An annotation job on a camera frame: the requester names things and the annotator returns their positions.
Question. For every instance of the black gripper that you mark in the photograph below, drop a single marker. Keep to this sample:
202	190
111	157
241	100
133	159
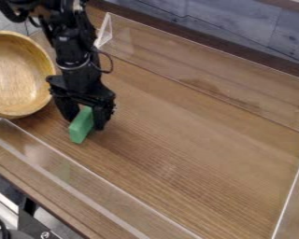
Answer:
79	87

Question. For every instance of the green rectangular stick block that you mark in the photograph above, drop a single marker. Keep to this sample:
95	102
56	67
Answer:
82	125

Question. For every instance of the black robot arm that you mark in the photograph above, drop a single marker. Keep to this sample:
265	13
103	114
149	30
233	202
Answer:
71	34

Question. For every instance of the wooden bowl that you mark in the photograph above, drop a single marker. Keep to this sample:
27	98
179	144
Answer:
26	66

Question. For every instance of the clear acrylic corner bracket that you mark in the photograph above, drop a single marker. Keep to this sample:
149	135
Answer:
104	32

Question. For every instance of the clear acrylic tray wall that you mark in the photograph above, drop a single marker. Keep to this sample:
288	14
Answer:
197	161

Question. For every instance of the black metal table bracket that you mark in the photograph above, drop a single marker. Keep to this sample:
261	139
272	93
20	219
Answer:
30	225

